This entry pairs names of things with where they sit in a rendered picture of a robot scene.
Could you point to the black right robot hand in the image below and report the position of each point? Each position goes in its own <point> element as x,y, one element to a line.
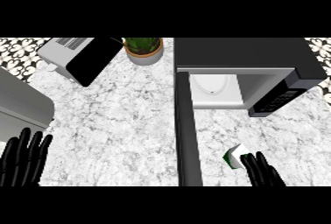
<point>263,173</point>

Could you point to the potted green plant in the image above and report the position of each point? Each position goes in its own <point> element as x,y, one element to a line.
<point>143,49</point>

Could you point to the dark grey microwave door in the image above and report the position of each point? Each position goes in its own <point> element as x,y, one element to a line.
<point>187,131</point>

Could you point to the white and green milk carton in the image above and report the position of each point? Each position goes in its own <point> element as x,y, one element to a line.
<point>235,157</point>

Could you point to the black microwave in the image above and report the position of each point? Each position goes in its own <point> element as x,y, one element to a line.
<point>254,70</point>

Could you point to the grey appliance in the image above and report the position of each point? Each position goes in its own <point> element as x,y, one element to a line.
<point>20,102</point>

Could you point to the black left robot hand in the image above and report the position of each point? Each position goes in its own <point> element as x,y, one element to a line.
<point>22,163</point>

